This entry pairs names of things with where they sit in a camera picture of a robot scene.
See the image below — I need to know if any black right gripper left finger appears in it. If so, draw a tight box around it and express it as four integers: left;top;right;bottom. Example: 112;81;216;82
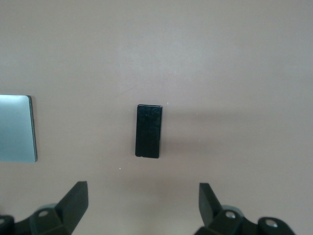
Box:
0;180;89;235

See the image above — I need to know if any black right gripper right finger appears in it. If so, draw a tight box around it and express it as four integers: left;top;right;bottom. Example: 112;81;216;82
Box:
195;182;300;235

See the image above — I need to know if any black smartphone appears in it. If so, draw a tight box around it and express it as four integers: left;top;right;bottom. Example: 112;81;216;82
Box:
134;104;163;159

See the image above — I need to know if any silver laptop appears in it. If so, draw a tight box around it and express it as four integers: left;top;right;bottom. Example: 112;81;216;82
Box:
0;94;39;163

